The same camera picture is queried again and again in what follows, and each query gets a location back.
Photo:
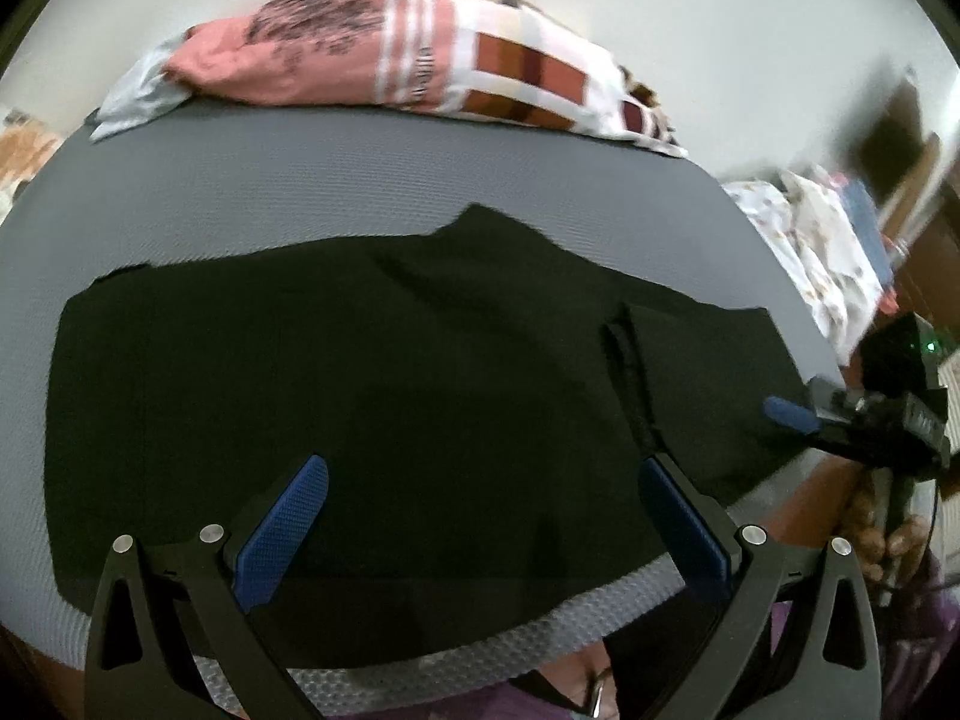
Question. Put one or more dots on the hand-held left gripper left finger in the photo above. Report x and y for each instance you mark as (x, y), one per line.
(281, 532)

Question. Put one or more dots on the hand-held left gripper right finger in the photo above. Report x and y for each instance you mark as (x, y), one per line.
(679, 525)

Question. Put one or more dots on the person's purple clothing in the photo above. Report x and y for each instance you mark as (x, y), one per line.
(919, 664)

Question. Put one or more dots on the light blue cloth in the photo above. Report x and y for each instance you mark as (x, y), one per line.
(135, 97)

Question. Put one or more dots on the black pants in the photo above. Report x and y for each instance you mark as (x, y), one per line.
(375, 390)

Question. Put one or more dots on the white dotted cloth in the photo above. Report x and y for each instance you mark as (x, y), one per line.
(817, 262)

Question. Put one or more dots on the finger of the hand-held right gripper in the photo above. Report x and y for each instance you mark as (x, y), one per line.
(787, 414)

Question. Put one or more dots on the floral cushion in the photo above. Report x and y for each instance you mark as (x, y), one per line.
(22, 154)

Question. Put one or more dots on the person's right hand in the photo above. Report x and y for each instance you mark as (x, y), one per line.
(911, 536)

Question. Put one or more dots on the pink checked patterned blanket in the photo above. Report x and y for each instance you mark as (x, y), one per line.
(450, 52)

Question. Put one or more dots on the grey mesh mat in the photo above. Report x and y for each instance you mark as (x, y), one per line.
(300, 180)

